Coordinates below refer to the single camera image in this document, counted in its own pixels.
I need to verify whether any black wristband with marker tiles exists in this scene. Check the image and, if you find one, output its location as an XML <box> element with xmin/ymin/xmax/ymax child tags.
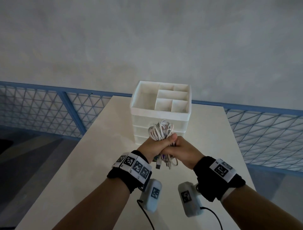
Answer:
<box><xmin>107</xmin><ymin>150</ymin><xmax>152</xmax><ymax>194</ymax></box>
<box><xmin>193</xmin><ymin>156</ymin><xmax>246</xmax><ymax>202</ymax></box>

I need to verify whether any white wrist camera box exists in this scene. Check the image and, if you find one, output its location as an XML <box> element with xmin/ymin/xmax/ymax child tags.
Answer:
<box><xmin>178</xmin><ymin>182</ymin><xmax>203</xmax><ymax>218</ymax></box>
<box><xmin>139</xmin><ymin>179</ymin><xmax>162</xmax><ymax>211</ymax></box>

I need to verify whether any person's left forearm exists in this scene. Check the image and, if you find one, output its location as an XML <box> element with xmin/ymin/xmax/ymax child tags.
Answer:
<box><xmin>51</xmin><ymin>177</ymin><xmax>131</xmax><ymax>230</ymax></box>

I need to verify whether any bundle of white cables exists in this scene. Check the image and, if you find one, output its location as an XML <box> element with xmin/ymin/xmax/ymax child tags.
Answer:
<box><xmin>148</xmin><ymin>120</ymin><xmax>178</xmax><ymax>170</ymax></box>

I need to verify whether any blue mesh fence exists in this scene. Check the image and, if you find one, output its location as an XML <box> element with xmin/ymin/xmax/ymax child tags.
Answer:
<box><xmin>0</xmin><ymin>81</ymin><xmax>303</xmax><ymax>178</ymax></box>

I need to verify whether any person's right forearm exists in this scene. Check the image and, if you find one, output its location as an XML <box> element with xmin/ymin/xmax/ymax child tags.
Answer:
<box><xmin>221</xmin><ymin>184</ymin><xmax>303</xmax><ymax>230</ymax></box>

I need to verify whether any person's right hand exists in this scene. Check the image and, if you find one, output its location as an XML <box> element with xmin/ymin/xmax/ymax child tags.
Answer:
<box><xmin>163</xmin><ymin>136</ymin><xmax>205</xmax><ymax>169</ymax></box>

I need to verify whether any white compartment drawer organizer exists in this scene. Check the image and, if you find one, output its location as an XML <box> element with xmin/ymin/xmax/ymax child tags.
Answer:
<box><xmin>130</xmin><ymin>81</ymin><xmax>192</xmax><ymax>145</ymax></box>

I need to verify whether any black camera cable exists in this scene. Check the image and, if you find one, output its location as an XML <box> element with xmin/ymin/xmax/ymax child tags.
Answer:
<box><xmin>137</xmin><ymin>200</ymin><xmax>156</xmax><ymax>230</ymax></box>
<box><xmin>200</xmin><ymin>207</ymin><xmax>223</xmax><ymax>230</ymax></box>

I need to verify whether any person's left hand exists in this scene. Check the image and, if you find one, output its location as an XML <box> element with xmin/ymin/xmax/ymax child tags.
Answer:
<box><xmin>137</xmin><ymin>133</ymin><xmax>178</xmax><ymax>164</ymax></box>

